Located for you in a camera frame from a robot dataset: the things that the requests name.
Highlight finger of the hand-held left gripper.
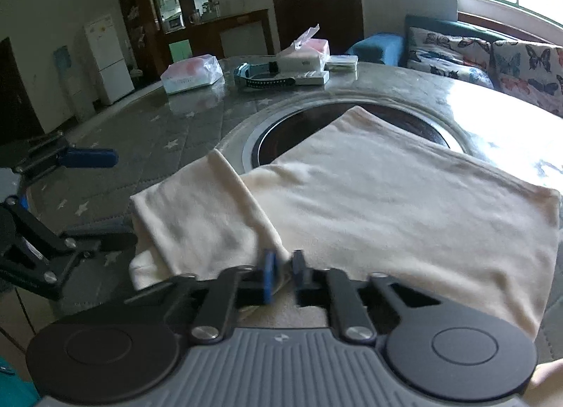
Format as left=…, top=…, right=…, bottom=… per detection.
left=13, top=132, right=119, bottom=183
left=0, top=196, right=139, bottom=301

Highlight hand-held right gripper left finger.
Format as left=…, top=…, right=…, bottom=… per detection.
left=125, top=250, right=280, bottom=343

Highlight teal sofa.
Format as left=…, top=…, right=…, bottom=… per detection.
left=345, top=14, right=563, bottom=82

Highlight pink wipes packet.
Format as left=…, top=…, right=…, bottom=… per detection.
left=160, top=54, right=225, bottom=95

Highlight blue and black device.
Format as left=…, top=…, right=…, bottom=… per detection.
left=233, top=61, right=295, bottom=90

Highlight white flat box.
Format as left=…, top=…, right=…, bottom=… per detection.
left=290, top=70, right=330, bottom=86

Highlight teal cloth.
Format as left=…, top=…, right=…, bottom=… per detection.
left=0, top=354, right=40, bottom=407

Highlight cream garment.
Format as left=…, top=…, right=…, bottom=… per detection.
left=128, top=105, right=561, bottom=342

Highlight white refrigerator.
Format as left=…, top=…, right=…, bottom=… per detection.
left=83, top=14, right=135, bottom=106

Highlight water dispenser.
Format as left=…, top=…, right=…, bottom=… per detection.
left=53, top=46, right=95, bottom=124

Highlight dark wooden door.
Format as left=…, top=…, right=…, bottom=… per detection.
left=264, top=0, right=365, bottom=56
left=0, top=37, right=45, bottom=146

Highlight round built-in table burner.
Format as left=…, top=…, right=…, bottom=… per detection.
left=241, top=99, right=462, bottom=168

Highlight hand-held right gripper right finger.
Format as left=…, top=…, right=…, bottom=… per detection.
left=291, top=250, right=445, bottom=343

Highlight pink tissue pack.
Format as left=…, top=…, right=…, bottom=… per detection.
left=276, top=24, right=331, bottom=72

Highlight butterfly print pillow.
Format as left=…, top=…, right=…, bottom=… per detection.
left=490, top=39, right=563, bottom=119
left=407, top=26, right=495, bottom=90

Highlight dark wooden cabinet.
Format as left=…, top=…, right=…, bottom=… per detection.
left=115, top=0, right=282, bottom=75

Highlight green flat packet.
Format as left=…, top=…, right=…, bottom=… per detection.
left=324, top=55, right=358, bottom=72

